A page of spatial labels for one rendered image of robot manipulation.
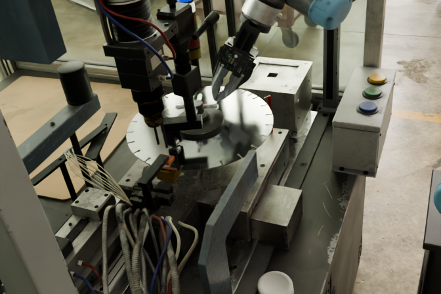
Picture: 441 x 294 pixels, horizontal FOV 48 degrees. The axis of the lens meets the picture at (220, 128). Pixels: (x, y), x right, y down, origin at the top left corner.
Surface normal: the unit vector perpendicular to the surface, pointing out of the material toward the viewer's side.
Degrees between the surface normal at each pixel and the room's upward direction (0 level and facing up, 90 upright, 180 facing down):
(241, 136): 0
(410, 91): 0
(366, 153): 90
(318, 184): 0
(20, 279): 90
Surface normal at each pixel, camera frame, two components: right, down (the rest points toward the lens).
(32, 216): 0.91, 0.14
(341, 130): -0.39, 0.56
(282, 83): -0.11, -0.82
